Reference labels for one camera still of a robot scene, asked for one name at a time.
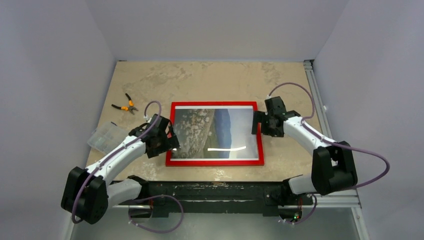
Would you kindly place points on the aluminium rail right side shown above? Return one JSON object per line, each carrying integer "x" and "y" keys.
{"x": 320, "y": 108}

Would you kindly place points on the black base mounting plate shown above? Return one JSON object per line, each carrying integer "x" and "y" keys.
{"x": 217, "y": 197}

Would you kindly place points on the aluminium rail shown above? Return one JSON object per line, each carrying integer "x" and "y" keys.
{"x": 320, "y": 108}
{"x": 345, "y": 199}

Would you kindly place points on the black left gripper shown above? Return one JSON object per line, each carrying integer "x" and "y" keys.
{"x": 171, "y": 143}

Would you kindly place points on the aluminium front rail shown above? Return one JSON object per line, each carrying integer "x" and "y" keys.
{"x": 345, "y": 199}

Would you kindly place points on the landscape photo print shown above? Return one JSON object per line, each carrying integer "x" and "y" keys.
{"x": 215, "y": 132}

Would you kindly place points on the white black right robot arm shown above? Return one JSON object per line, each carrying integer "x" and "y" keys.
{"x": 333, "y": 166}

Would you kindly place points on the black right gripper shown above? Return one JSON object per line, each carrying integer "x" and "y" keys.
{"x": 265, "y": 122}

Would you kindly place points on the clear plastic parts box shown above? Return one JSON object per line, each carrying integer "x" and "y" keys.
{"x": 107, "y": 137}

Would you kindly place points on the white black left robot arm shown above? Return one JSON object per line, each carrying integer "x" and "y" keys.
{"x": 89, "y": 192}

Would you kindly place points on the red wooden picture frame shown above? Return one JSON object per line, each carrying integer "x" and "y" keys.
{"x": 215, "y": 163}

